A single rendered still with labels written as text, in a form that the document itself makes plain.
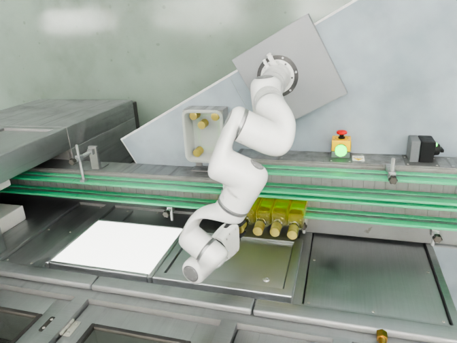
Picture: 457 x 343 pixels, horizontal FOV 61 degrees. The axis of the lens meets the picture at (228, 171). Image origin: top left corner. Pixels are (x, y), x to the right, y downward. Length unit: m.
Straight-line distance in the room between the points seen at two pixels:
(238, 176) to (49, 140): 1.21
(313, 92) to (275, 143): 0.60
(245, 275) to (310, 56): 0.81
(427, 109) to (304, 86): 0.45
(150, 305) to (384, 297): 0.73
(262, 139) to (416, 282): 0.77
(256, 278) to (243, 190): 0.47
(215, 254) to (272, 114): 0.39
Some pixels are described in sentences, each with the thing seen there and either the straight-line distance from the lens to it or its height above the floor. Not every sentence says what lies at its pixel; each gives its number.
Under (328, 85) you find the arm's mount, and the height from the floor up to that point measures 0.79.
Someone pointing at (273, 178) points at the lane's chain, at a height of 0.88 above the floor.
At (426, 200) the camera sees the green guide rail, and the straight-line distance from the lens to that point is 1.50.
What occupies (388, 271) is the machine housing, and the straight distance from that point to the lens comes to 1.49.
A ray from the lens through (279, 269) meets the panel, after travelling 1.38.
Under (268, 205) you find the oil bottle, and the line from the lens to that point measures 1.45.
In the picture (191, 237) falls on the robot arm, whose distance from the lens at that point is 1.07.
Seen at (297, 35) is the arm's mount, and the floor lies 0.80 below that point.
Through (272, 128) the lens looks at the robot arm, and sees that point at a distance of 0.96.
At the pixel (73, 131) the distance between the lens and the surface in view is 2.08.
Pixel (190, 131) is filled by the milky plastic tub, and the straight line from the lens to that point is 1.67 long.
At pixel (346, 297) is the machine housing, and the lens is 1.34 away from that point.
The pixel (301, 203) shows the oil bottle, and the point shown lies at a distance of 1.47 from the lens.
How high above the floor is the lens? 2.29
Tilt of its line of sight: 63 degrees down
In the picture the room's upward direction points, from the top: 144 degrees counter-clockwise
